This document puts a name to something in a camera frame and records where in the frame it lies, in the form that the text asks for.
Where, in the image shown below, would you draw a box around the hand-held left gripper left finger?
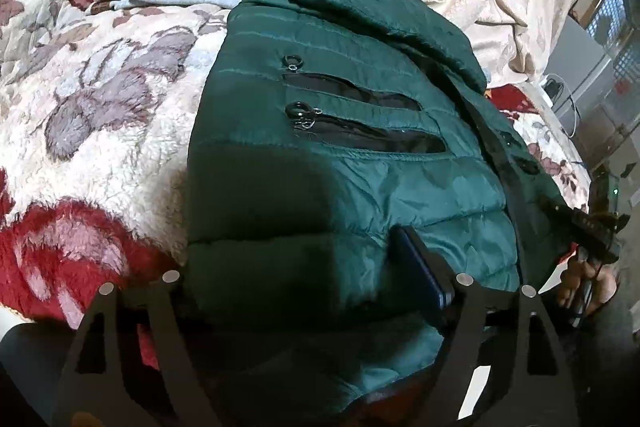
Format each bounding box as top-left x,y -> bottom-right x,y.
52,271 -> 221,427

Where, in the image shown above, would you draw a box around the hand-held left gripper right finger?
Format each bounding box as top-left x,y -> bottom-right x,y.
392,226 -> 581,427

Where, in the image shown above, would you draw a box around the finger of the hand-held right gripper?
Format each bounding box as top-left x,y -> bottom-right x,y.
539,198 -> 596,240

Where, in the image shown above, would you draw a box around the green puffer jacket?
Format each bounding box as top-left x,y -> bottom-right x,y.
182,0 -> 581,427

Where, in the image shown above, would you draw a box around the person's right hand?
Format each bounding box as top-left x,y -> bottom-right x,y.
557,256 -> 622,319

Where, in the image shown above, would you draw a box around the white power strip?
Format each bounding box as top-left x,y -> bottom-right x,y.
542,74 -> 576,108

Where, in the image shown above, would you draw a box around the grey cabinet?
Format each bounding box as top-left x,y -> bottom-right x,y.
542,14 -> 618,108

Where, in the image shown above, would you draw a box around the lattice window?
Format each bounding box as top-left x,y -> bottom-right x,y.
582,0 -> 640,72

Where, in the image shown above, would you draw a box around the floral fleece blanket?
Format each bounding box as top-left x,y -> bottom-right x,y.
0,0 -> 596,358

